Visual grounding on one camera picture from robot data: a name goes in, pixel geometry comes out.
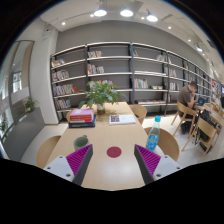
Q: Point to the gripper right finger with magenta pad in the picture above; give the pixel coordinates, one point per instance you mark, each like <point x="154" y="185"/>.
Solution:
<point x="152" y="166"/>

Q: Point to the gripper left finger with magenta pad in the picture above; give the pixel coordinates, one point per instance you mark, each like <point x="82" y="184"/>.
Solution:
<point x="72" y="167"/>

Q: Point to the clear plastic water bottle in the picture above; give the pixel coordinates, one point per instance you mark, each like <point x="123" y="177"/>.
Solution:
<point x="154" y="134"/>

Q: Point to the green ceramic mug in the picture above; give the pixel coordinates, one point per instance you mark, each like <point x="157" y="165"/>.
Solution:
<point x="80" y="142"/>

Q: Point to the wooden chair near right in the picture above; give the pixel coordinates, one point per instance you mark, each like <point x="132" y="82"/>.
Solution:
<point x="168" y="144"/>

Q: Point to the wooden chair near left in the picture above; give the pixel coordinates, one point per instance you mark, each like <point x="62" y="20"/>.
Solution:
<point x="45" y="151"/>

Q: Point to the dark red round coaster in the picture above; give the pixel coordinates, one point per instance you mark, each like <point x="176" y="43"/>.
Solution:
<point x="114" y="152"/>

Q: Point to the dark blue book below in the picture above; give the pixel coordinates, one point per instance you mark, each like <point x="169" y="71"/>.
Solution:
<point x="82" y="125"/>

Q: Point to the red book on top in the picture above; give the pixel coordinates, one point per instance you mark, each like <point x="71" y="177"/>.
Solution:
<point x="85" y="115"/>

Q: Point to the wooden chair far left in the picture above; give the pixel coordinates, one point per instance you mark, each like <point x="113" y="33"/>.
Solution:
<point x="68" y="115"/>

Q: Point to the wooden chair far right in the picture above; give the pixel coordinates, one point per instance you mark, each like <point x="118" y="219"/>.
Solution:
<point x="139" y="111"/>

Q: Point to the open white magazine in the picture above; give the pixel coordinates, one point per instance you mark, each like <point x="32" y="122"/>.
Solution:
<point x="121" y="119"/>

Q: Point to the wooden chair behind man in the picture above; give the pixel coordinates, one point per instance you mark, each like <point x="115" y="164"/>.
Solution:
<point x="183" y="115"/>

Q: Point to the wooden chair with bag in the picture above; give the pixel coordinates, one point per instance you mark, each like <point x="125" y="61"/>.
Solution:
<point x="203" y="132"/>

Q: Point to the green potted plant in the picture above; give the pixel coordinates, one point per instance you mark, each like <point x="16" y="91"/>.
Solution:
<point x="99" y="94"/>

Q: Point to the small plant by window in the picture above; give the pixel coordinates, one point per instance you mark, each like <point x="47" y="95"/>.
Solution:
<point x="29" y="105"/>

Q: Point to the seated man in brown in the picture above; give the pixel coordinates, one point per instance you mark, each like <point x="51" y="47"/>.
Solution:
<point x="186" y="97"/>

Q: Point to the grey wall bookshelf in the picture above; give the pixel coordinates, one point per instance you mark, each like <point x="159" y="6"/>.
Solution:
<point x="144" y="74"/>

